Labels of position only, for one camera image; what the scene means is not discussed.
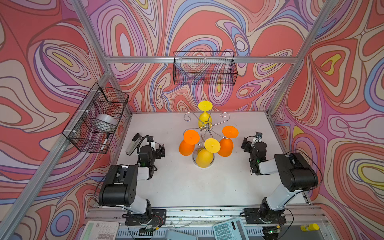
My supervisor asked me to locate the orange wine glass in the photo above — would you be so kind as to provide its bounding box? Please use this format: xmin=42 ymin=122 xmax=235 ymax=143
xmin=179 ymin=130 xmax=200 ymax=156
xmin=218 ymin=126 xmax=239 ymax=157

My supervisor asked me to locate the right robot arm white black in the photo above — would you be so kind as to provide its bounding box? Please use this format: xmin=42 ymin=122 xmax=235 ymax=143
xmin=241 ymin=136 xmax=319 ymax=225

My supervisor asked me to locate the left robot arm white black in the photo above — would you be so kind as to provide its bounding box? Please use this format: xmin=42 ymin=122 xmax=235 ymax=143
xmin=97 ymin=134 xmax=167 ymax=226

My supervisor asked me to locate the front yellow wine glass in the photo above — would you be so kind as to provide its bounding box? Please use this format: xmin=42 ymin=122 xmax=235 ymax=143
xmin=195 ymin=138 xmax=221 ymax=168

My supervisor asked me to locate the yellow wine glass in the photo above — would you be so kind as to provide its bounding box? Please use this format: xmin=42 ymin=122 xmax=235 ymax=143
xmin=195 ymin=138 xmax=221 ymax=168
xmin=198 ymin=101 xmax=213 ymax=128

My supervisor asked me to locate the back yellow wine glass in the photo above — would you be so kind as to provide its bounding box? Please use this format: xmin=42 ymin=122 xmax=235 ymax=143
xmin=198 ymin=101 xmax=213 ymax=128

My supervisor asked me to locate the grey black stapler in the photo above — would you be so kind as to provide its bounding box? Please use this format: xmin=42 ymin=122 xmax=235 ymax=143
xmin=126 ymin=133 xmax=143 ymax=156

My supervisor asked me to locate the black marker pen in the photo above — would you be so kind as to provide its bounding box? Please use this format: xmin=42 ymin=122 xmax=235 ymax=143
xmin=100 ymin=134 xmax=110 ymax=152

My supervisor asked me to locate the silver tape roll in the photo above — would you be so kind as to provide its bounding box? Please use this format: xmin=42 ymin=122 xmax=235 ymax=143
xmin=94 ymin=114 xmax=118 ymax=133

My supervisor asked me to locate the teal calculator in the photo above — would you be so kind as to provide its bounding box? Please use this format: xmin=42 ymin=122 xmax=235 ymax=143
xmin=213 ymin=218 xmax=249 ymax=240

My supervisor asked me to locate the yellow small bottle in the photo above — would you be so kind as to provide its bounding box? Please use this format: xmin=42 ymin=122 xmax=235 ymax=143
xmin=301 ymin=224 xmax=320 ymax=232

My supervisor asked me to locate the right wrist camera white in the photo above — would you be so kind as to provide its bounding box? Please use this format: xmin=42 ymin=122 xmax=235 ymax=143
xmin=253 ymin=132 xmax=263 ymax=143

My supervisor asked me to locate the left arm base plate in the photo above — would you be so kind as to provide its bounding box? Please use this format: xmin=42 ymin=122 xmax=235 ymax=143
xmin=122 ymin=209 xmax=167 ymax=228

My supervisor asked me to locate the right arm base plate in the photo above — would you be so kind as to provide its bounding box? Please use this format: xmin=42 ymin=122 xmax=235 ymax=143
xmin=240 ymin=208 xmax=287 ymax=225

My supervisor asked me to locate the left black wire basket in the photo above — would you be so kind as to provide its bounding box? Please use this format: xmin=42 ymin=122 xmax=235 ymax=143
xmin=62 ymin=83 xmax=129 ymax=154

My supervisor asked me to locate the black wire basket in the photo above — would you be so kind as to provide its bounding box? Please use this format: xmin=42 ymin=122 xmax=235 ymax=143
xmin=173 ymin=50 xmax=238 ymax=86
xmin=62 ymin=83 xmax=129 ymax=154

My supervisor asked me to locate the back black wire basket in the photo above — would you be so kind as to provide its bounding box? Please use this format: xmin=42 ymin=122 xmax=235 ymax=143
xmin=173 ymin=50 xmax=238 ymax=86

